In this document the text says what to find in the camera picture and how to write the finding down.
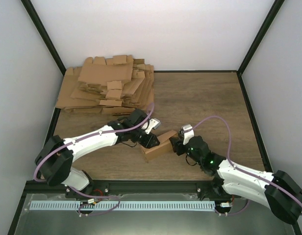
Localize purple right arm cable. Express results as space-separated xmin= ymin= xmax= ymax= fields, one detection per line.
xmin=192 ymin=115 xmax=302 ymax=216

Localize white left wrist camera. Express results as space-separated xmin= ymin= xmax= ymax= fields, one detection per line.
xmin=142 ymin=118 xmax=161 ymax=134

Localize stack of flat cardboard boxes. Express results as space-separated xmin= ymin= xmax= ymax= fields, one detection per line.
xmin=56 ymin=55 xmax=154 ymax=116

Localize black frame post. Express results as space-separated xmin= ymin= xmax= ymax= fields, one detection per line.
xmin=21 ymin=0 xmax=66 ymax=75
xmin=236 ymin=0 xmax=285 ymax=74

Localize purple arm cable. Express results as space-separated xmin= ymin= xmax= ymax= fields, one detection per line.
xmin=33 ymin=101 xmax=155 ymax=217
xmin=192 ymin=115 xmax=302 ymax=216

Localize light blue slotted strip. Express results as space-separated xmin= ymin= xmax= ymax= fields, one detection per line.
xmin=29 ymin=201 xmax=215 ymax=212

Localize black right frame post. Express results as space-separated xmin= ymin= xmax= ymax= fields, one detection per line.
xmin=236 ymin=0 xmax=285 ymax=74

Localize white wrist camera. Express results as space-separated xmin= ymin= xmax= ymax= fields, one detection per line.
xmin=178 ymin=124 xmax=194 ymax=145
xmin=142 ymin=118 xmax=161 ymax=134

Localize grey metal front plate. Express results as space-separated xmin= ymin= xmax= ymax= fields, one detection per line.
xmin=9 ymin=194 xmax=301 ymax=235

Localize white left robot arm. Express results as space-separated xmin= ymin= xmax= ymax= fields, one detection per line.
xmin=34 ymin=109 xmax=161 ymax=198

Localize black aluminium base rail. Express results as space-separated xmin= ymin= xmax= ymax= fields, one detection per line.
xmin=24 ymin=180 xmax=231 ymax=200

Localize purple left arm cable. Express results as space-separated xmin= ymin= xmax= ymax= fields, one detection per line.
xmin=33 ymin=101 xmax=155 ymax=217

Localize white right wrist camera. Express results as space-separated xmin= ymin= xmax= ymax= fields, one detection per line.
xmin=178 ymin=124 xmax=194 ymax=145

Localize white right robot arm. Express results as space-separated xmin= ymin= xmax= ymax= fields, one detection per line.
xmin=170 ymin=136 xmax=302 ymax=225

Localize black left frame post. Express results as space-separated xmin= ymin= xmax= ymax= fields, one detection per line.
xmin=21 ymin=0 xmax=66 ymax=75

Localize brown cardboard box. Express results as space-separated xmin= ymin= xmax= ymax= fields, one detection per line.
xmin=140 ymin=130 xmax=177 ymax=163

